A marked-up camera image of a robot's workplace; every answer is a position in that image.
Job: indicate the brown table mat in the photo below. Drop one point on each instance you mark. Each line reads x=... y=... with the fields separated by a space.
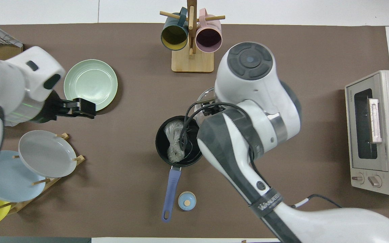
x=130 y=84

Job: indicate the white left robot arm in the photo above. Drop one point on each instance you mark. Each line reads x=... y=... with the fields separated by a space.
x=2 y=84

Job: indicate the wooden plate rack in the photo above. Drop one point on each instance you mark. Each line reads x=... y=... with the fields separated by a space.
x=22 y=203

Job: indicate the grey plate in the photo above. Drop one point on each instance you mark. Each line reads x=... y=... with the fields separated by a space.
x=46 y=153

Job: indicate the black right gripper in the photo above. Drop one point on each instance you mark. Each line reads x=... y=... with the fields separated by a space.
x=213 y=108

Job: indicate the glass lid with blue knob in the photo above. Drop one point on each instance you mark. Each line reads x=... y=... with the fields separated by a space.
x=204 y=96

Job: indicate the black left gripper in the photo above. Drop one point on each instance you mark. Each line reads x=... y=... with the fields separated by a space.
x=54 y=108

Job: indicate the light blue plate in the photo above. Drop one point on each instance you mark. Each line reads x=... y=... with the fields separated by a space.
x=8 y=180

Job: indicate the small blue bell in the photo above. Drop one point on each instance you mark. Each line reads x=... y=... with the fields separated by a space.
x=186 y=200

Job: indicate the wooden mug tree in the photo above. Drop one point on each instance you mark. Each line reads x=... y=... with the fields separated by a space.
x=192 y=62

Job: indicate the pink mug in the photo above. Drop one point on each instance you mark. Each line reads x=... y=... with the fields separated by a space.
x=209 y=39

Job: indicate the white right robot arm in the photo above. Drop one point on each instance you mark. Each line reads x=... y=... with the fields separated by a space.
x=255 y=87

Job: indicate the teal mug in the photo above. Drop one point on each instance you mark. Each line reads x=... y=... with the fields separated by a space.
x=174 y=35

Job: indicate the dark blue saucepan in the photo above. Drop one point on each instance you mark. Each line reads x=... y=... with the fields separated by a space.
x=162 y=146

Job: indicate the white vermicelli bundle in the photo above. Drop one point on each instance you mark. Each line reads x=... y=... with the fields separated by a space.
x=175 y=141

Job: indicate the mint green plate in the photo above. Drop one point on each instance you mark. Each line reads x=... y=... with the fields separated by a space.
x=91 y=84

